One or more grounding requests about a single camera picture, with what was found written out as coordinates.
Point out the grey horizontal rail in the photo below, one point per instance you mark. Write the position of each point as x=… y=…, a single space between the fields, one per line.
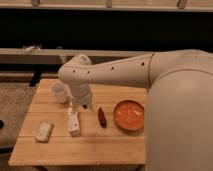
x=55 y=56

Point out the orange ceramic bowl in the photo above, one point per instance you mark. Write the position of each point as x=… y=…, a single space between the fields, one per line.
x=129 y=115

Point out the white squeeze bottle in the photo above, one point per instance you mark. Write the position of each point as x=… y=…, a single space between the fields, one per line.
x=73 y=120

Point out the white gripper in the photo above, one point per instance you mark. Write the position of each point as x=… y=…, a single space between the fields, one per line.
x=81 y=94

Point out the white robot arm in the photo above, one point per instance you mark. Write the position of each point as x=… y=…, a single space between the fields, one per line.
x=178 y=131

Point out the translucent plastic cup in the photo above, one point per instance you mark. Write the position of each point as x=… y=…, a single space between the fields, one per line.
x=60 y=92

